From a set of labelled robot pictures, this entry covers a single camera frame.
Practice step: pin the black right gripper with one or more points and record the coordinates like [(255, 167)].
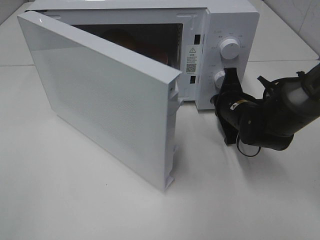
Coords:
[(229, 108)]

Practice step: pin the white timer knob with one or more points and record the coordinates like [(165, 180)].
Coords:
[(219, 79)]

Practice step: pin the pink round plate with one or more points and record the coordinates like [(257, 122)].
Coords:
[(162, 57)]

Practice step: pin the white microwave door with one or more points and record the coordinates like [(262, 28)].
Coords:
[(122, 100)]

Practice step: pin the burger with brown bun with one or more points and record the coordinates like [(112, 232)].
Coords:
[(120, 37)]

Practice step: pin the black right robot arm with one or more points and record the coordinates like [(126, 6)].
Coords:
[(287, 105)]

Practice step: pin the upper white power knob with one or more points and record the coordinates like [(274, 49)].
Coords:
[(229, 48)]

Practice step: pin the white microwave oven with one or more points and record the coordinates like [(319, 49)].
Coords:
[(200, 38)]

